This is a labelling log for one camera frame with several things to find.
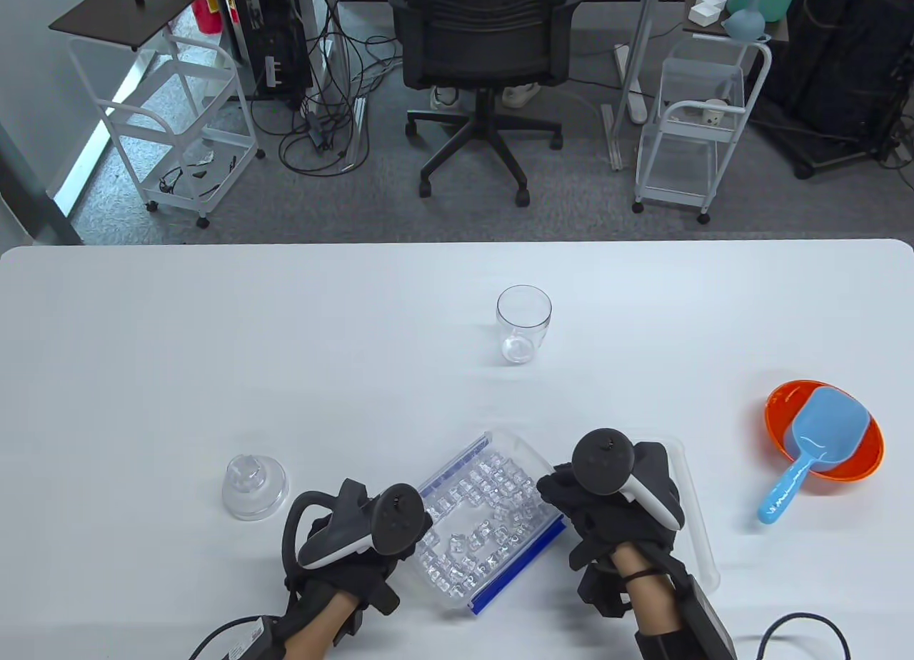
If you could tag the black left wrist sensor box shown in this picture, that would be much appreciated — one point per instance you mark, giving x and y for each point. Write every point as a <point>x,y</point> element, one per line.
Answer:
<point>253,638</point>

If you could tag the black wrist sensor box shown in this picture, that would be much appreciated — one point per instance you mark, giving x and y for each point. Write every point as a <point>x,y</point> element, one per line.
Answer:
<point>253,638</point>
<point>692,631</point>

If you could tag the black computer tower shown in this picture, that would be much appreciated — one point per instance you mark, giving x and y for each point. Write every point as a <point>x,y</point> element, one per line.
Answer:
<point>275,38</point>

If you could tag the clear container with blue latches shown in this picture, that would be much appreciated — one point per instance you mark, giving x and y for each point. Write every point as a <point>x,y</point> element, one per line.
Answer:
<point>518,563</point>

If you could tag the orange plastic bowl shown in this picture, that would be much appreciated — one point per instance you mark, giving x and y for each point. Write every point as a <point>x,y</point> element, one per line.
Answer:
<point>785,417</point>

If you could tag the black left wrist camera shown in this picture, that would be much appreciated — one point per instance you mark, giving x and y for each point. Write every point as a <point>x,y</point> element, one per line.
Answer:
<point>350,621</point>

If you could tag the small white boxes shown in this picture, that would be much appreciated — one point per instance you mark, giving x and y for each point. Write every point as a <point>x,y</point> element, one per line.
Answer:
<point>707,8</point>

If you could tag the white mug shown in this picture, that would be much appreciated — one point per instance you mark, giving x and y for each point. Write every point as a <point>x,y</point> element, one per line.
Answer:
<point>714,113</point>

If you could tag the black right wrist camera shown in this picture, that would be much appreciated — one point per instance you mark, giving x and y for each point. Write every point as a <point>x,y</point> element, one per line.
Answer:
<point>603,592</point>

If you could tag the light blue vase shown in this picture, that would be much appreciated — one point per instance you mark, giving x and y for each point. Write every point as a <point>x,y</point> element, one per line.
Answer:
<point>744,23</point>

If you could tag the person's right forearm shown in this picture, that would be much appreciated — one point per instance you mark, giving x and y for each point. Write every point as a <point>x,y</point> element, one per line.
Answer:
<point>653,603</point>

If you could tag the red fire extinguisher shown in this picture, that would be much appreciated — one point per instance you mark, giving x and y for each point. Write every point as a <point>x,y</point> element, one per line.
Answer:
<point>207,13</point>

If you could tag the brown side table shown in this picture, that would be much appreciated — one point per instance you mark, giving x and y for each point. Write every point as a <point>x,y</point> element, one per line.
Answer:
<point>696,31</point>

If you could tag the white power strip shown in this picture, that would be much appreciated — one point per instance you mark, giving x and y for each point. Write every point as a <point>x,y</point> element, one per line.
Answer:
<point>632,81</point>

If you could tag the white desk leg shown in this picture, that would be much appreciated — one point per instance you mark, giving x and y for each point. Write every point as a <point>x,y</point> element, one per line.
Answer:
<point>635,60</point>

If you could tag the blue plastic scoop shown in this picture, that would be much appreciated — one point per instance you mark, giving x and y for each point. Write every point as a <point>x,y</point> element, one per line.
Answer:
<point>828,424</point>

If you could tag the clear container lid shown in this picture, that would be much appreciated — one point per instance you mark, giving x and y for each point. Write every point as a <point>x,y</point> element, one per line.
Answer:
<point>694,506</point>

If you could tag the black office chair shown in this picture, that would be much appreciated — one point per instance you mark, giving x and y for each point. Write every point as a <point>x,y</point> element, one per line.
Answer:
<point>485,38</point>

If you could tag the pile of ice cubes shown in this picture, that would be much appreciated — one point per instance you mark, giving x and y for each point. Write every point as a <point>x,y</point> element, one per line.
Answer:
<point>478,517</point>

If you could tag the white black controller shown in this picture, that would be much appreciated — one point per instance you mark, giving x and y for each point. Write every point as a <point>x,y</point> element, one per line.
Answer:
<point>603,460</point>
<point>396,517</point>

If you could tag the clear plastic shaker lid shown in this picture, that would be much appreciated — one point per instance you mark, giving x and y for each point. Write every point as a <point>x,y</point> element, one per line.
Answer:
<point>253,485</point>

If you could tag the grey pillar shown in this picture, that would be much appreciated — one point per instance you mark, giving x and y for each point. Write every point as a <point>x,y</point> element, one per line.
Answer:
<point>28,196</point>

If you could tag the dark brown board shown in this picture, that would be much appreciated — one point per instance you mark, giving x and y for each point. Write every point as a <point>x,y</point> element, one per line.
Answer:
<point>128,6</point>

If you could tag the clear plastic shaker cup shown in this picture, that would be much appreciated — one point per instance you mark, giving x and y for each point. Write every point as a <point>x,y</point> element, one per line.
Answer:
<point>523,331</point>

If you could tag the black right wrist sensor box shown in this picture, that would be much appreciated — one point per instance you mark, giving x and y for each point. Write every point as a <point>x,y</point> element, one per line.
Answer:
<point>692,631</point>

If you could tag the black covered equipment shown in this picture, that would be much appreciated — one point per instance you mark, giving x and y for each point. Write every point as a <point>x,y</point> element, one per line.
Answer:
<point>842,60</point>

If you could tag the silver rail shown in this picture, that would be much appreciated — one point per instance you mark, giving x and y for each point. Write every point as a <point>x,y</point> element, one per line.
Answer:
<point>355,128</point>

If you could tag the person's right hand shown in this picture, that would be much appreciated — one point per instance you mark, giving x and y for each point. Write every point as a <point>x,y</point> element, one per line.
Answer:
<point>607,524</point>

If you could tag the person's left hand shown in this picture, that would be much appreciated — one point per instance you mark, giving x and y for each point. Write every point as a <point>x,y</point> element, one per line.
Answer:
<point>357,581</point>

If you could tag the person's left forearm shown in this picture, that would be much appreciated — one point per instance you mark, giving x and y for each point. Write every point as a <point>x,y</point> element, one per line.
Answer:
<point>314,631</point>

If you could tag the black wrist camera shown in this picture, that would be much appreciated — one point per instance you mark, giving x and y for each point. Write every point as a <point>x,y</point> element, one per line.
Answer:
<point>350,621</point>
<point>603,592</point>

